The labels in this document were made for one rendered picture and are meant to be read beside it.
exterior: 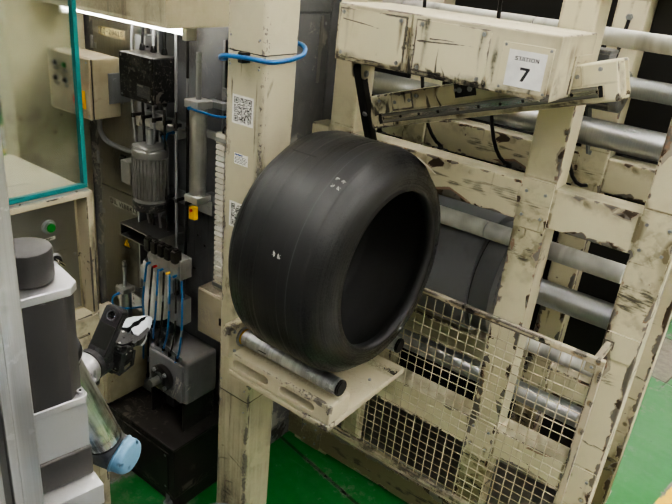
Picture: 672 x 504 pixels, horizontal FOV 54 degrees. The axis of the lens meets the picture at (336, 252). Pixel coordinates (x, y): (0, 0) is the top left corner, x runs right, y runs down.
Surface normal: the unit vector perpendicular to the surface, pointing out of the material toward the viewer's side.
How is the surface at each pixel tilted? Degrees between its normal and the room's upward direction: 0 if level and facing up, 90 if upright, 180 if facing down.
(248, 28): 90
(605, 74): 90
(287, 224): 60
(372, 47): 90
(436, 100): 90
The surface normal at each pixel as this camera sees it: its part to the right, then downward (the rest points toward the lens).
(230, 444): -0.60, 0.28
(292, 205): -0.40, -0.36
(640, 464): 0.10, -0.91
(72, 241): 0.79, 0.32
